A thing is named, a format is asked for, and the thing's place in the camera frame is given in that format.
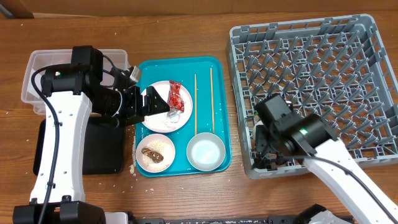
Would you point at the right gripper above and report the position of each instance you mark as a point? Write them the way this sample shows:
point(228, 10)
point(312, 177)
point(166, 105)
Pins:
point(267, 157)

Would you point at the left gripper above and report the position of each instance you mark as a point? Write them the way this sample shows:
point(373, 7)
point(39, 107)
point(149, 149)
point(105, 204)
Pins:
point(137, 110)

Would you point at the red snack wrapper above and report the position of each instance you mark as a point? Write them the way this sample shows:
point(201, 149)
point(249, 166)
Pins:
point(175, 100)

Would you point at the large white plate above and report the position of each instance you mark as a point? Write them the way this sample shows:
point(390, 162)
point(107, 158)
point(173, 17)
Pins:
point(162, 123)

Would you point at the small pink plate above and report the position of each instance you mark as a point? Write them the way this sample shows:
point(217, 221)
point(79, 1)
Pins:
point(161, 144)

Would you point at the brown food scraps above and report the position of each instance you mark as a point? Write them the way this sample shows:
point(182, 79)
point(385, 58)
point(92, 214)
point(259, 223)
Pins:
point(155, 156)

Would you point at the grey metal bowl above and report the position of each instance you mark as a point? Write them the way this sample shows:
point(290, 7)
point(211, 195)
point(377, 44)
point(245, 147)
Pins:
point(206, 152)

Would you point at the wooden chopstick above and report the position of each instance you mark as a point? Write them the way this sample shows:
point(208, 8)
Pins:
point(212, 101)
point(195, 107)

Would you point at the white cup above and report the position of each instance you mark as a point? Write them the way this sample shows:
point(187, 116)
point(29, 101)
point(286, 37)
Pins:
point(257, 131)

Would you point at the white rice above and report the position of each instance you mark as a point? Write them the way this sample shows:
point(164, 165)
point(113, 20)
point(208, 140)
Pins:
point(132, 167)

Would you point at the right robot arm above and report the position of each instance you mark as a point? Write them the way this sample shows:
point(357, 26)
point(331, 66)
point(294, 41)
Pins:
point(282, 135)

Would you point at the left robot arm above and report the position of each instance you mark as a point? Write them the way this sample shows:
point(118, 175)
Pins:
point(71, 92)

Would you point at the grey dishwasher rack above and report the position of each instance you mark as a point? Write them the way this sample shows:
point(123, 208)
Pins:
point(336, 67)

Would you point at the teal serving tray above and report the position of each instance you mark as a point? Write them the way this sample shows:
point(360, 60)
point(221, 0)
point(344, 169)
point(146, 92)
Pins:
point(182, 70)

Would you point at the black tray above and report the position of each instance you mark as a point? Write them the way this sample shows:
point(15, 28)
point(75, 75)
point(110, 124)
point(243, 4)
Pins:
point(104, 147)

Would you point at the clear plastic bin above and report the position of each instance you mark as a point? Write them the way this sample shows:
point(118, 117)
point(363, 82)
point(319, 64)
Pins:
point(43, 58)

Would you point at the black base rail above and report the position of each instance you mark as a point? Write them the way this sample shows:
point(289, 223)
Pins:
point(217, 221)

